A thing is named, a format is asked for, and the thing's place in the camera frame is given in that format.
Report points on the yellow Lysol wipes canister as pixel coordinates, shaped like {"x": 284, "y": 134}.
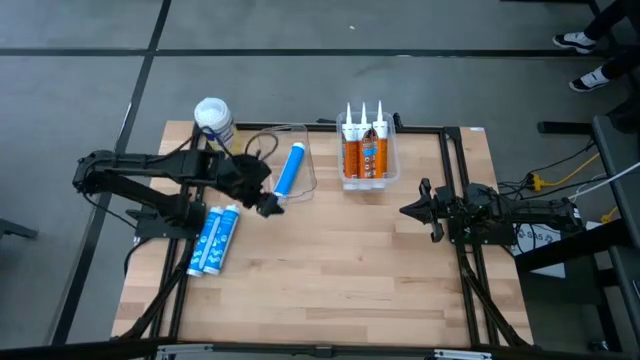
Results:
{"x": 214, "y": 117}

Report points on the dark grey side desk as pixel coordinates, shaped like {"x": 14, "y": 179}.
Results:
{"x": 630, "y": 280}

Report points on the black floor stand foot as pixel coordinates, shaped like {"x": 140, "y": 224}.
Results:
{"x": 17, "y": 229}

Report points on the blue silicone tube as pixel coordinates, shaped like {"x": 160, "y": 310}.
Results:
{"x": 290, "y": 167}
{"x": 221, "y": 242}
{"x": 202, "y": 247}

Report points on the silver metal bracket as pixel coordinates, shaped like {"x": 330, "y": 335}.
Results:
{"x": 462, "y": 355}
{"x": 182, "y": 351}

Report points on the person's shoe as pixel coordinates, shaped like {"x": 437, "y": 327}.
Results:
{"x": 590, "y": 80}
{"x": 575, "y": 42}

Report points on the black table-level camera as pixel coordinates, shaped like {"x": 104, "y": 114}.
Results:
{"x": 324, "y": 352}

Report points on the black aluminium table frame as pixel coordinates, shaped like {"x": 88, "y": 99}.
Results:
{"x": 325, "y": 129}

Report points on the clear plastic bin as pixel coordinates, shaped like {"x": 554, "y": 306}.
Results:
{"x": 305, "y": 180}
{"x": 395, "y": 150}

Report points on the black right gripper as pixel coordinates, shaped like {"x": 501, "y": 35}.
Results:
{"x": 437, "y": 207}

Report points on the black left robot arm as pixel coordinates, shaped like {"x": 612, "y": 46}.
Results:
{"x": 150, "y": 167}

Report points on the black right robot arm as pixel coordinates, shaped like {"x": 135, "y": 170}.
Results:
{"x": 515, "y": 210}

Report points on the white printed sign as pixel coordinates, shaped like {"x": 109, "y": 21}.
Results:
{"x": 550, "y": 230}

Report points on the black camera mounting rail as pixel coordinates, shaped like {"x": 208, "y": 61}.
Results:
{"x": 100, "y": 350}

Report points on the black desk support beam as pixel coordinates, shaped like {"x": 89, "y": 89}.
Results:
{"x": 575, "y": 245}

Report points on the person's leg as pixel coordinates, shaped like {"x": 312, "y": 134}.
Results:
{"x": 617, "y": 15}
{"x": 622, "y": 62}

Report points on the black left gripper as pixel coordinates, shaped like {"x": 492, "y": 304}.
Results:
{"x": 247, "y": 180}

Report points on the orange sealant caulk tube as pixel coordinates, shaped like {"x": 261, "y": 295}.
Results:
{"x": 368, "y": 157}
{"x": 351, "y": 157}
{"x": 381, "y": 157}

